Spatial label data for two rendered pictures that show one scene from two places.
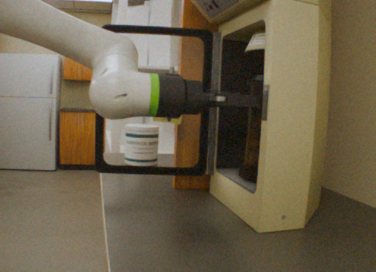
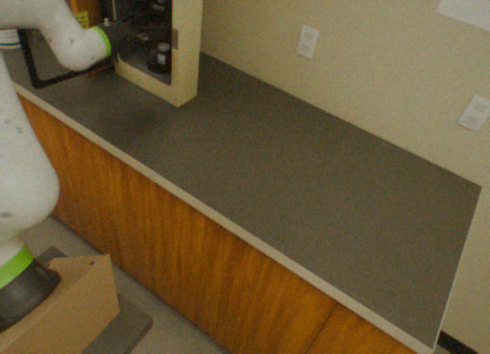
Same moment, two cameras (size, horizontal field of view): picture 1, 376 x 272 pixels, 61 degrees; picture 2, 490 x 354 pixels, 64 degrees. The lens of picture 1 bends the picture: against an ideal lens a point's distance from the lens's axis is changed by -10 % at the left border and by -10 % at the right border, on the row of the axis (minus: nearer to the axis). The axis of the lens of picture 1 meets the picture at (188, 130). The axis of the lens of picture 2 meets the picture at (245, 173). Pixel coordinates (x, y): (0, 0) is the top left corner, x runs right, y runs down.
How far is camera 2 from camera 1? 0.86 m
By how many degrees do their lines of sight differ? 58
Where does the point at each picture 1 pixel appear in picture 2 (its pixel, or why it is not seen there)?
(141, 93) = (100, 51)
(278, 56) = (183, 11)
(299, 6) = not seen: outside the picture
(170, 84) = (115, 37)
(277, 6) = not seen: outside the picture
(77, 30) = (31, 10)
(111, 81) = (83, 52)
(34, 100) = not seen: outside the picture
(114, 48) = (60, 13)
